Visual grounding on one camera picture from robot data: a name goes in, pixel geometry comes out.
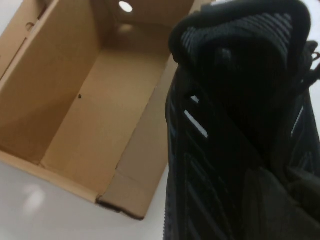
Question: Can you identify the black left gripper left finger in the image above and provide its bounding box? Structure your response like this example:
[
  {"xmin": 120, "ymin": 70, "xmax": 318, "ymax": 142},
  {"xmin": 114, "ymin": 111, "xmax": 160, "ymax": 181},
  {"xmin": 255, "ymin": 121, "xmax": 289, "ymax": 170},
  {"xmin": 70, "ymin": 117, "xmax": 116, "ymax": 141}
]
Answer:
[{"xmin": 252, "ymin": 166, "xmax": 301, "ymax": 240}]

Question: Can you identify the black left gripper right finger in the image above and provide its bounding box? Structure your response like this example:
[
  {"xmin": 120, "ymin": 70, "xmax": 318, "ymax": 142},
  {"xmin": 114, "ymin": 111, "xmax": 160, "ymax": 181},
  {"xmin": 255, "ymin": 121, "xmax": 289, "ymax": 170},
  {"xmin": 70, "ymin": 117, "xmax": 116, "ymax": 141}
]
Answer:
[{"xmin": 287, "ymin": 163, "xmax": 320, "ymax": 216}]

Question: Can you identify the black sneaker with white label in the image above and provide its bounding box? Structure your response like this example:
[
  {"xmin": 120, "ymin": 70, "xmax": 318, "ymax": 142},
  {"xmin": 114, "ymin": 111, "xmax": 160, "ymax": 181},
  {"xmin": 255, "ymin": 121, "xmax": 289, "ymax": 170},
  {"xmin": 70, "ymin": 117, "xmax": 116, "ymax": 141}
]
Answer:
[{"xmin": 161, "ymin": 0, "xmax": 320, "ymax": 240}]

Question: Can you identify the brown cardboard shoe box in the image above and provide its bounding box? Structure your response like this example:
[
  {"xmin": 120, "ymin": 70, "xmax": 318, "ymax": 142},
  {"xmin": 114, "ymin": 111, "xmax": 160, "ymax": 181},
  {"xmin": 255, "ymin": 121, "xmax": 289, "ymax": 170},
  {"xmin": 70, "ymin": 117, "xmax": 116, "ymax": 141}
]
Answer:
[{"xmin": 0, "ymin": 0, "xmax": 202, "ymax": 222}]

